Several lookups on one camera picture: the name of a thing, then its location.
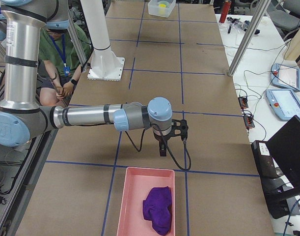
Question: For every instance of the black monitor with stand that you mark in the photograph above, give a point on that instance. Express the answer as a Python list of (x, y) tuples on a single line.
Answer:
[(278, 164)]

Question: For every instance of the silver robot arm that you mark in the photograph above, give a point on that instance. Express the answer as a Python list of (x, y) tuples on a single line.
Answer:
[(23, 118)]

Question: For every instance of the cable connector block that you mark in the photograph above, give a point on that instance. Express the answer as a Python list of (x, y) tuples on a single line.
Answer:
[(248, 119), (243, 102)]

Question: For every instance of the aluminium frame post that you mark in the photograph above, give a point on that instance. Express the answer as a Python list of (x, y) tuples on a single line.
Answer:
[(254, 23)]

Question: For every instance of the far teach pendant tablet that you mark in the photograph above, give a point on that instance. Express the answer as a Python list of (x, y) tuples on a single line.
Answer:
[(286, 77)]

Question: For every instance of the pink plastic tray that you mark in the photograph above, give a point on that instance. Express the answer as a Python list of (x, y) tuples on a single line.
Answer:
[(137, 186)]

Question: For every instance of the clear plastic storage box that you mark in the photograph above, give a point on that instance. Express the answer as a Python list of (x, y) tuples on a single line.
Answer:
[(153, 8)]

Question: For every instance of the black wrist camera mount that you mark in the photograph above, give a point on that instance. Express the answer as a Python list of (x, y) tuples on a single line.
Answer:
[(179, 128)]

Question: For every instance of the pale green ceramic bowl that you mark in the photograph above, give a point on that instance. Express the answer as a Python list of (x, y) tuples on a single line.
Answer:
[(163, 4)]

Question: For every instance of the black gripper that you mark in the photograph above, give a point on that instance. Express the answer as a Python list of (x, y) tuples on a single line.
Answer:
[(161, 139)]

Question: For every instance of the teach pendant tablet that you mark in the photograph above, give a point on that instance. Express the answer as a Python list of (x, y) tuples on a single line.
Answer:
[(284, 103), (286, 77)]

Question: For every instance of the purple cloth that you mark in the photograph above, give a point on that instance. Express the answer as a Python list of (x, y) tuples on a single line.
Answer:
[(157, 209)]

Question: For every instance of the far cable connector block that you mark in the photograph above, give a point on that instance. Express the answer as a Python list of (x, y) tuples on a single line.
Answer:
[(243, 102)]

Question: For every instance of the near teach pendant tablet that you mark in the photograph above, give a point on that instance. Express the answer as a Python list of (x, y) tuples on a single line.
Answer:
[(284, 103)]

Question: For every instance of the seated person green shirt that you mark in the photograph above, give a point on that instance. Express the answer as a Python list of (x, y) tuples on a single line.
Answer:
[(58, 53)]

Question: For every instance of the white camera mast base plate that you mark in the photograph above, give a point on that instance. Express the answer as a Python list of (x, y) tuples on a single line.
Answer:
[(105, 65)]

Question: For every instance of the red cylinder bottle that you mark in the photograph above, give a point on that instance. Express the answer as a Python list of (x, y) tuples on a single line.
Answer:
[(225, 10)]

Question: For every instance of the white camera mast column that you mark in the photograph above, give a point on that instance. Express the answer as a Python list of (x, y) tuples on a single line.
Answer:
[(95, 19)]

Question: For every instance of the near cable connector block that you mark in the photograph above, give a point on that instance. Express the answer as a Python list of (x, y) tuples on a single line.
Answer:
[(248, 119)]

